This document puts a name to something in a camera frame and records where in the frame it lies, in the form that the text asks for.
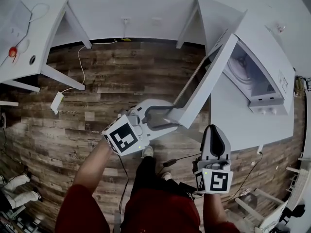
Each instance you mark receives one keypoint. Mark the black power brick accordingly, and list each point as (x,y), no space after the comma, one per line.
(169,163)

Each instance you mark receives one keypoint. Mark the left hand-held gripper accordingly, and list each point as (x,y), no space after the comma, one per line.
(121,137)

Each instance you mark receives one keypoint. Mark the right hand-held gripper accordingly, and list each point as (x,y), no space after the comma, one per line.
(213,178)

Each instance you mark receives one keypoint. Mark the clear glass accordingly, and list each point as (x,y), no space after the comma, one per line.
(279,27)

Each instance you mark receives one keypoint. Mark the yellow floor marker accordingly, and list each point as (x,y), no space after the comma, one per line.
(125,39)

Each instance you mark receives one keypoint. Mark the person's red shirt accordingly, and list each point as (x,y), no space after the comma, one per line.
(158,215)

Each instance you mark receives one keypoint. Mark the white microwave door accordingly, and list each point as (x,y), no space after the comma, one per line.
(213,69)

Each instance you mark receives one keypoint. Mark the white microwave body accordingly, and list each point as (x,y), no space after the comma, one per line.
(279,67)

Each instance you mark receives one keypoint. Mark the white power adapter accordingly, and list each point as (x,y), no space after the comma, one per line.
(57,103)

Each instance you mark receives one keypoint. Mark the black waist pack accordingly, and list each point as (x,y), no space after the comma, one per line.
(189,189)

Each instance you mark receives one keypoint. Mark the white slatted chair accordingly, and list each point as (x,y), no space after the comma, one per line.
(300,178)

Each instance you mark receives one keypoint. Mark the person's grey shoe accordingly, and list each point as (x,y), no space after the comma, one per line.
(166,175)
(147,151)

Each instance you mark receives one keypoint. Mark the large white table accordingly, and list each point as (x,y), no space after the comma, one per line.
(230,130)

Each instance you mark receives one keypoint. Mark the white stool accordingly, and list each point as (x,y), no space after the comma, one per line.
(250,203)

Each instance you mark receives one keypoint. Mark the white table with round hole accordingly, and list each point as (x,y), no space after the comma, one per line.
(36,33)

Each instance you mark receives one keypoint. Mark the person's left forearm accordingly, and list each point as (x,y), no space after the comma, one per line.
(94,164)

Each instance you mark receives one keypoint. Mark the person's black trousers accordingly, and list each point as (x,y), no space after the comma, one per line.
(145,173)

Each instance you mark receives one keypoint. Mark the person's right forearm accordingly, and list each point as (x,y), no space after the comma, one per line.
(215,207)

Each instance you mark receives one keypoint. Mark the red round object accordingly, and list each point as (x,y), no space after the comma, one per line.
(12,52)

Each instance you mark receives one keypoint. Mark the white wall socket with plug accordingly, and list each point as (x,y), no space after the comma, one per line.
(125,21)

